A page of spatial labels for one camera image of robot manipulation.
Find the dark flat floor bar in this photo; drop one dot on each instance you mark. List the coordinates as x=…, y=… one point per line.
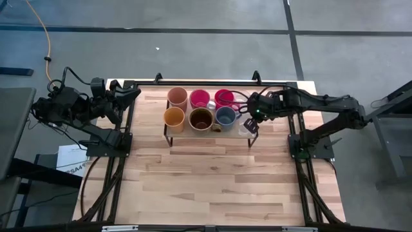
x=16, y=71

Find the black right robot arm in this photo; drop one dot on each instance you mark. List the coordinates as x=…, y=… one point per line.
x=322, y=101

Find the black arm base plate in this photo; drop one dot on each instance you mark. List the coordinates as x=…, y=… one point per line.
x=325, y=151
x=96, y=149

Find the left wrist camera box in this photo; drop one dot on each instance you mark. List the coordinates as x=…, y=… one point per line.
x=98, y=87

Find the black frame clamp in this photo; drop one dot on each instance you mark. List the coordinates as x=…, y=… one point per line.
x=256, y=76
x=158, y=77

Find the yellow cup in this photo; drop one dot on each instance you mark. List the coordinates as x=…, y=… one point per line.
x=174, y=118

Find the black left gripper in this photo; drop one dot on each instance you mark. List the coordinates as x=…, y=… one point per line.
x=113, y=102

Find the grey metal stand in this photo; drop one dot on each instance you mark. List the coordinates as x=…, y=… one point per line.
x=391, y=161

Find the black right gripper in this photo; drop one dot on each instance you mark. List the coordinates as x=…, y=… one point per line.
x=257, y=115

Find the black side table frame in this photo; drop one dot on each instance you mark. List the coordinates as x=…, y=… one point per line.
x=48, y=175

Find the grey blue mug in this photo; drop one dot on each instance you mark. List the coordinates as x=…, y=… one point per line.
x=226, y=117

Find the wooden shelf black metal legs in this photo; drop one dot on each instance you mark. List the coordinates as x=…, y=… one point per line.
x=199, y=134

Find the silver edge bracket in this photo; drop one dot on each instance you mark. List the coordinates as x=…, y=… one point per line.
x=119, y=228
x=299, y=229

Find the grey side table top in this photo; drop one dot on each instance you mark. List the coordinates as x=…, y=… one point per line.
x=14, y=129

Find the black metal table frame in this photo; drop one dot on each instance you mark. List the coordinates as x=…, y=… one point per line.
x=209, y=83

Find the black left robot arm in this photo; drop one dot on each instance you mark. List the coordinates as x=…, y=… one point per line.
x=64, y=106

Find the white printed paper sheet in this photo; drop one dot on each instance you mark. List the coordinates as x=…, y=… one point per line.
x=69, y=158

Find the terracotta cup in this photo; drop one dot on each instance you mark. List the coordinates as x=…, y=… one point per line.
x=177, y=96

